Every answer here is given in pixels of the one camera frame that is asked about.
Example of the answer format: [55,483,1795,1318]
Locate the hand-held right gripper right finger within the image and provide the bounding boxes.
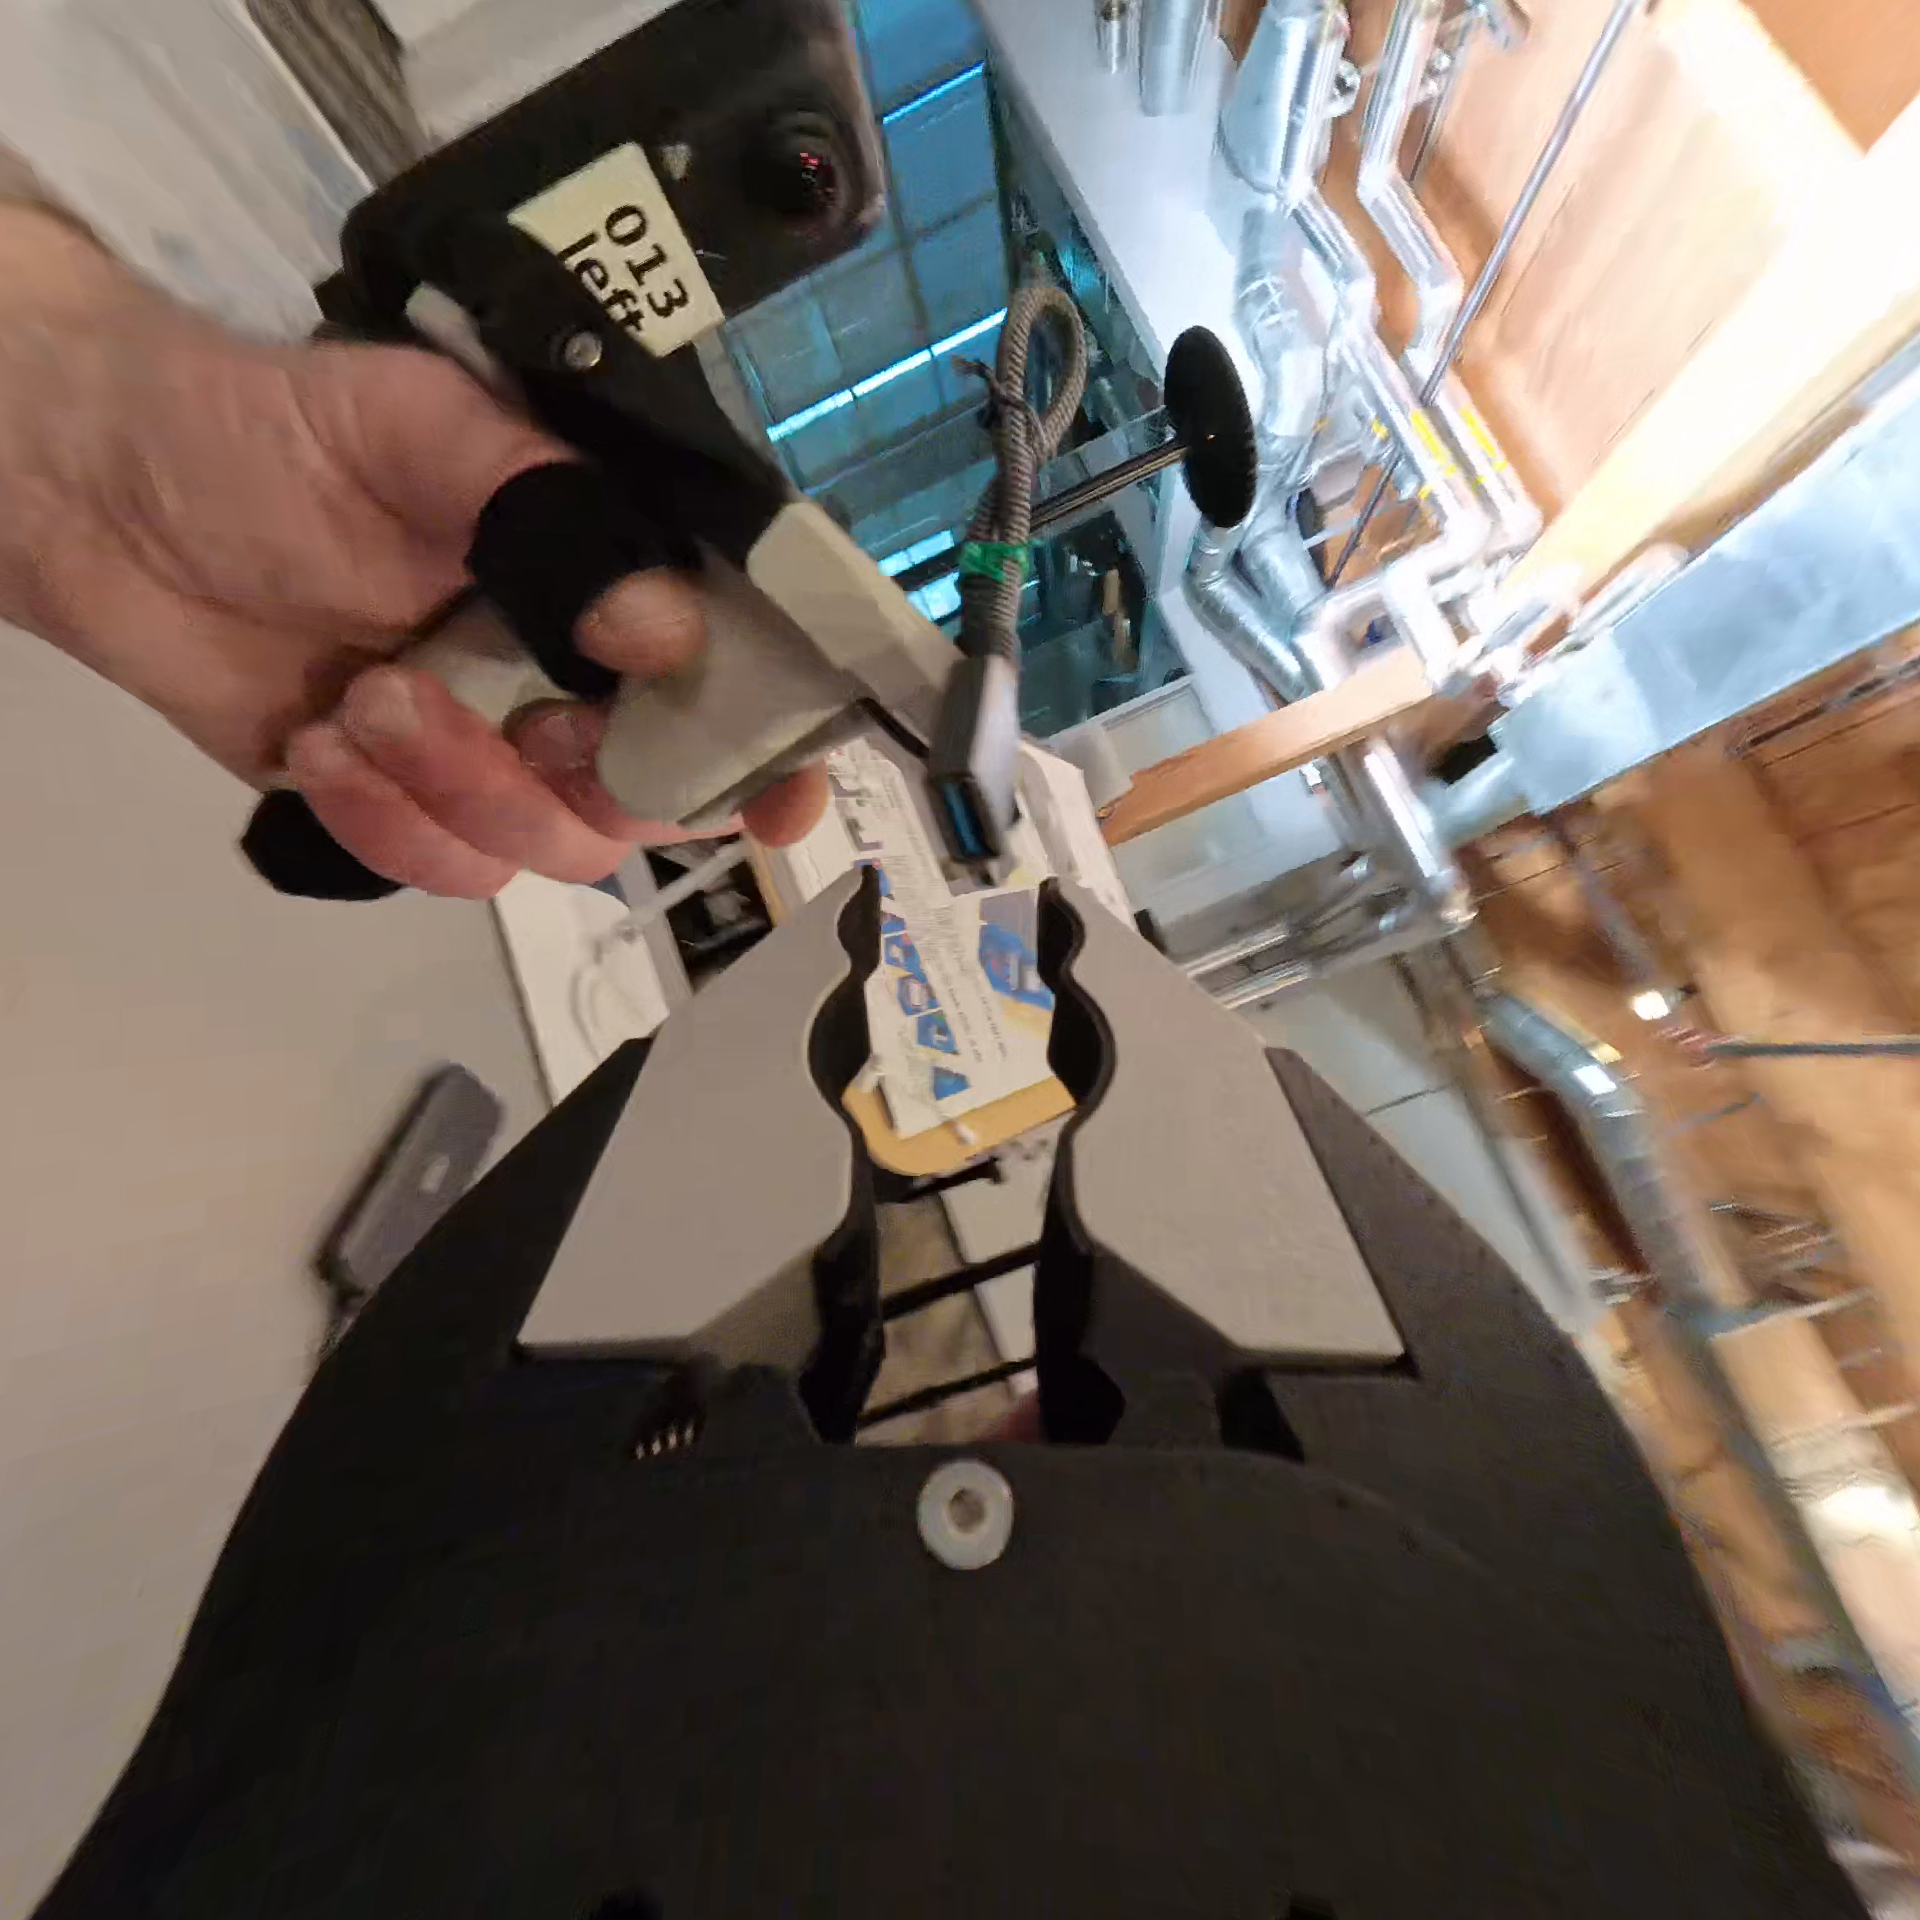
[1036,897,1412,1426]

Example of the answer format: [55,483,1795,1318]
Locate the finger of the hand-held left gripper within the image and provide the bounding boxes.
[748,496,993,771]

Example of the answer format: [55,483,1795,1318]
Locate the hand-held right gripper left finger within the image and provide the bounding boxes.
[517,870,888,1435]

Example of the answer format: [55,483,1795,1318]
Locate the braided usb cable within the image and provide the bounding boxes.
[921,277,1091,889]

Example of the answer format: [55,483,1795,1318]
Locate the white object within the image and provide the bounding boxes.
[313,1062,509,1306]

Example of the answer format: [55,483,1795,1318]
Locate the person's left hand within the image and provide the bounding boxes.
[0,211,832,902]

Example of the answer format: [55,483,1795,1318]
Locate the instruction sheet wooden board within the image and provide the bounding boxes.
[832,742,1137,1169]

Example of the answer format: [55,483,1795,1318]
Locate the black pole with round disc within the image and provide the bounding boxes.
[841,323,1268,602]

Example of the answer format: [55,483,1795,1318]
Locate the silver ventilation ducts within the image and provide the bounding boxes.
[1094,0,1801,1292]

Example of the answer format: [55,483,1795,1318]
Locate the wooden post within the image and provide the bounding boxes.
[1092,642,1445,850]

